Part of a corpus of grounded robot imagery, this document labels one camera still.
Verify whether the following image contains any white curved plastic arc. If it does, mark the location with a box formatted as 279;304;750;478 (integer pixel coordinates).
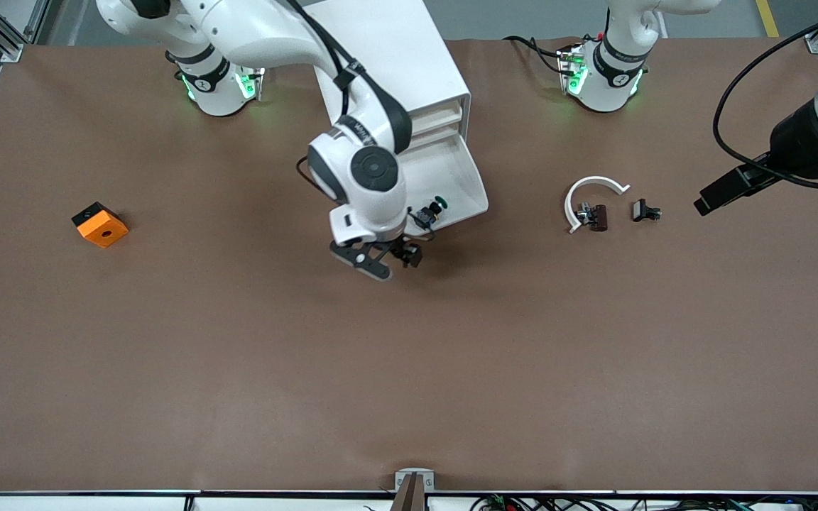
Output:
565;175;631;234

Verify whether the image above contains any dark brown small component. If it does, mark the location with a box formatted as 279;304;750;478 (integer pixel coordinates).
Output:
577;203;609;233

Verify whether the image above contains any grey table edge bracket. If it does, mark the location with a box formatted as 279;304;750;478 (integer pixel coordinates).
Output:
395;468;435;492

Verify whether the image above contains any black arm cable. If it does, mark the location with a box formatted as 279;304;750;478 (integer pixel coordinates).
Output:
288;0;413;153
713;0;818;189

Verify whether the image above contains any black left base cable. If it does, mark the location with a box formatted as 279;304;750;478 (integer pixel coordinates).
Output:
503;34;573;75

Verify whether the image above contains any orange and black box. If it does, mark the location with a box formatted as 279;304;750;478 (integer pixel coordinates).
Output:
71;202;129;249

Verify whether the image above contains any green push button switch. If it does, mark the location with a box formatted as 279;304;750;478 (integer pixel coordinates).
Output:
413;197;449;228

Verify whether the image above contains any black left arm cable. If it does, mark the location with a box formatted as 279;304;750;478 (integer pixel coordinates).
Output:
713;0;818;189

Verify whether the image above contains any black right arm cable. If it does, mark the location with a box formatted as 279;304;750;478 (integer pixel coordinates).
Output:
288;0;413;153

